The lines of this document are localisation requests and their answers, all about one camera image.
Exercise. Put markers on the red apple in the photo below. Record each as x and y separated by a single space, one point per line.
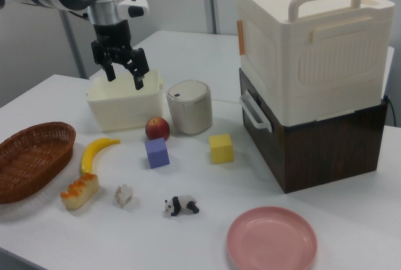
157 129

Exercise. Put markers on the small beige lidded trash can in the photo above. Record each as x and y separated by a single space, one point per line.
191 110

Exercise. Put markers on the brown woven wicker basket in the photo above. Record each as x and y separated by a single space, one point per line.
28 163

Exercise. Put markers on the yellow toy banana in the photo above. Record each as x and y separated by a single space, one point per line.
91 155

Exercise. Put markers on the cream toy cabinet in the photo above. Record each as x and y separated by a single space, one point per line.
313 47

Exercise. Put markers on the white open plastic bin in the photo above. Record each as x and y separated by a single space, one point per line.
125 107

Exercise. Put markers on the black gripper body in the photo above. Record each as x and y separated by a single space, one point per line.
110 36

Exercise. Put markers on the pink plastic plate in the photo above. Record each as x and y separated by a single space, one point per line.
272 238

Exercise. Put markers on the black and white panda figurine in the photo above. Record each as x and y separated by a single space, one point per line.
181 204

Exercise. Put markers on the purple foam cube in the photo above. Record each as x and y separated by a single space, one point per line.
157 154

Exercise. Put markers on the bread loaf with orange topping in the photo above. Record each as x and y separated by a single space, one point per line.
80 191

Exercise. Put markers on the crumpled white paper ball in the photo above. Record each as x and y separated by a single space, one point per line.
123 196

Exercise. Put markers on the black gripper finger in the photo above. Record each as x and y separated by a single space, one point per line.
138 74
109 71

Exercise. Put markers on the dark wooden drawer box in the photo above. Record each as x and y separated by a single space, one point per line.
329 151

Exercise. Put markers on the yellow foam cube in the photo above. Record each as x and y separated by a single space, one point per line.
221 149

